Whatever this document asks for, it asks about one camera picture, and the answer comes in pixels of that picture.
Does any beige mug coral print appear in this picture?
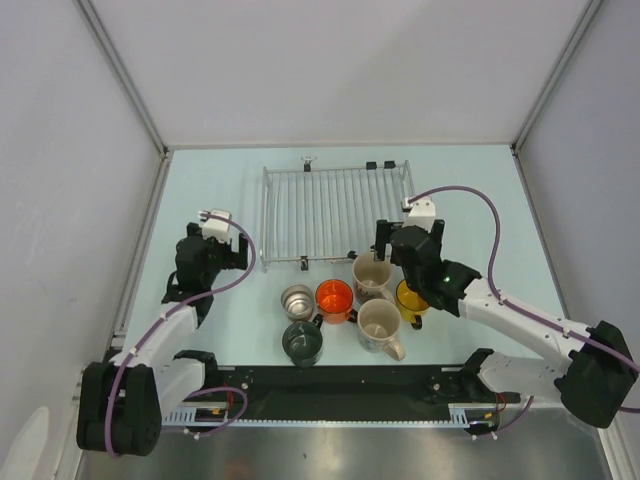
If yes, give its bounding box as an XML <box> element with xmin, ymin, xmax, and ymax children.
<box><xmin>352</xmin><ymin>252</ymin><xmax>394</xmax><ymax>304</ymax></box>

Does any yellow mug black handle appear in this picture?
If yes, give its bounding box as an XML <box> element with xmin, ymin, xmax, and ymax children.
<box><xmin>395</xmin><ymin>280</ymin><xmax>429</xmax><ymax>331</ymax></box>

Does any beige mug blue print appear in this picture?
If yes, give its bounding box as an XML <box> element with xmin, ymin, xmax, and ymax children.
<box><xmin>357</xmin><ymin>299</ymin><xmax>406</xmax><ymax>361</ymax></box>

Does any orange mug black handle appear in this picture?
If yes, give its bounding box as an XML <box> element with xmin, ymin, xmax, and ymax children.
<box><xmin>315</xmin><ymin>279</ymin><xmax>358</xmax><ymax>325</ymax></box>

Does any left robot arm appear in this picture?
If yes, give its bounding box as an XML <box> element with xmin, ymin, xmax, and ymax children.
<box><xmin>76</xmin><ymin>210</ymin><xmax>256</xmax><ymax>457</ymax></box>

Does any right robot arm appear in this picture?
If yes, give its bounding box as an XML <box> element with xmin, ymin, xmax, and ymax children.
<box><xmin>372</xmin><ymin>220</ymin><xmax>639</xmax><ymax>429</ymax></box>

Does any stainless steel cup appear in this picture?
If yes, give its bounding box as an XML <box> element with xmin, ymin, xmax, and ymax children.
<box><xmin>280</xmin><ymin>284</ymin><xmax>315</xmax><ymax>321</ymax></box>

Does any dark green mug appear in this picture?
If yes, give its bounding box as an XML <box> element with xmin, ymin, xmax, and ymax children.
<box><xmin>282</xmin><ymin>322</ymin><xmax>323</xmax><ymax>368</ymax></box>

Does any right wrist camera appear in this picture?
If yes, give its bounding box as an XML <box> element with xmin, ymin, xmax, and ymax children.
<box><xmin>402</xmin><ymin>196</ymin><xmax>436</xmax><ymax>231</ymax></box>

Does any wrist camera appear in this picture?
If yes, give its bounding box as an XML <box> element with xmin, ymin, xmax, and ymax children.
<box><xmin>198</xmin><ymin>209</ymin><xmax>232</xmax><ymax>245</ymax></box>
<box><xmin>402</xmin><ymin>196</ymin><xmax>436</xmax><ymax>231</ymax></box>

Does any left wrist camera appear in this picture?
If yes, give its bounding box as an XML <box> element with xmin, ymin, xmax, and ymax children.
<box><xmin>198</xmin><ymin>209</ymin><xmax>232</xmax><ymax>245</ymax></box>

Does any metal wire dish rack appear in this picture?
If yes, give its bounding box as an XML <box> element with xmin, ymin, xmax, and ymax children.
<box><xmin>260</xmin><ymin>157</ymin><xmax>415</xmax><ymax>271</ymax></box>

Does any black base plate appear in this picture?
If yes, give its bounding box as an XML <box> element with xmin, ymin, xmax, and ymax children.
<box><xmin>212</xmin><ymin>364</ymin><xmax>521</xmax><ymax>422</ymax></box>

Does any slotted cable duct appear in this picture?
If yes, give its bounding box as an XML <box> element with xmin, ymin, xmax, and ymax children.
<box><xmin>162</xmin><ymin>399</ymin><xmax>501</xmax><ymax>429</ymax></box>

